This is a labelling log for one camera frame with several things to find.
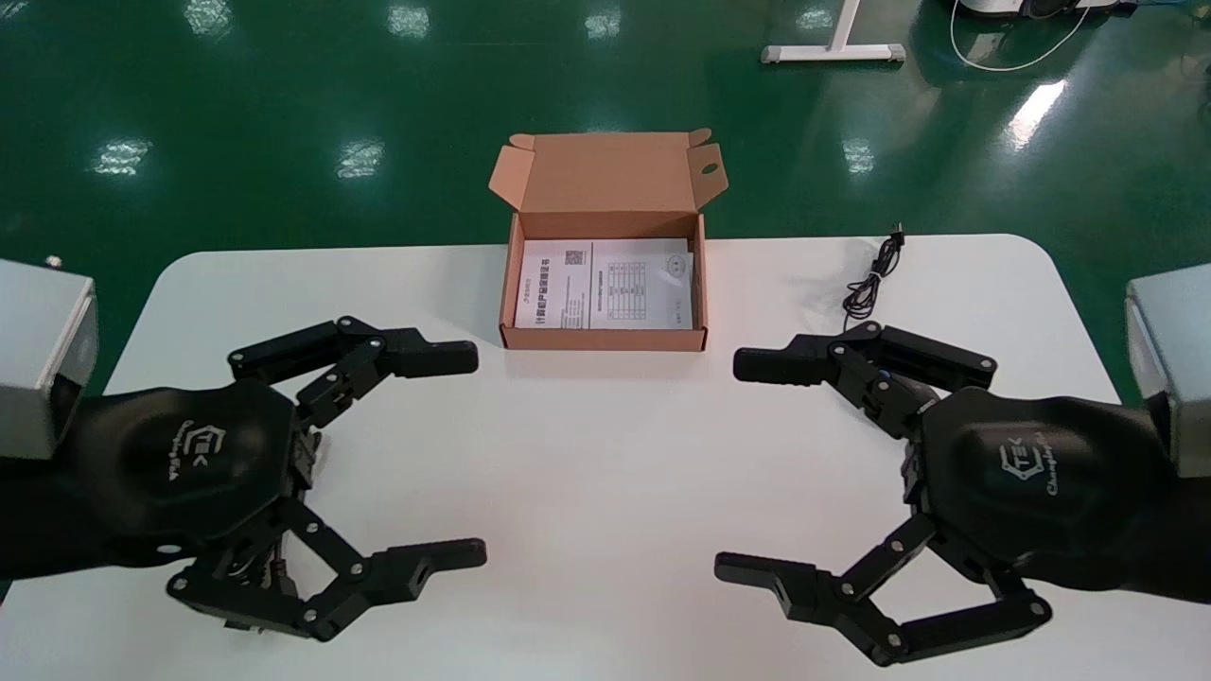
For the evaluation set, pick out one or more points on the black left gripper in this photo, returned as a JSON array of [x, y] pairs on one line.
[[180, 463]]

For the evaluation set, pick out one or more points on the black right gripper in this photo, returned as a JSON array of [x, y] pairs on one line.
[[1041, 482]]

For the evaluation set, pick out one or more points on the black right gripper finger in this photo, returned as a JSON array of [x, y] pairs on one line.
[[785, 366]]

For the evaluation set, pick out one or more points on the open brown cardboard box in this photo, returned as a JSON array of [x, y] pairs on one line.
[[605, 175]]

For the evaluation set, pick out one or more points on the white printed manual sheet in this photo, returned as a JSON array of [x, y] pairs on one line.
[[605, 284]]

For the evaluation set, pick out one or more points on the white table leg base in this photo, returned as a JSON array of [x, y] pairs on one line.
[[833, 52]]

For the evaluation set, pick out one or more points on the white and black floor device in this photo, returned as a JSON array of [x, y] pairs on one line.
[[993, 6]]

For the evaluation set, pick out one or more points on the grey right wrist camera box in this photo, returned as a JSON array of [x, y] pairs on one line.
[[1178, 359]]

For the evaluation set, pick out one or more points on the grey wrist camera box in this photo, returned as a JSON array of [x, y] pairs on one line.
[[38, 350], [1178, 359]]

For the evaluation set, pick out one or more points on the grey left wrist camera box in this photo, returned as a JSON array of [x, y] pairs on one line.
[[38, 350]]

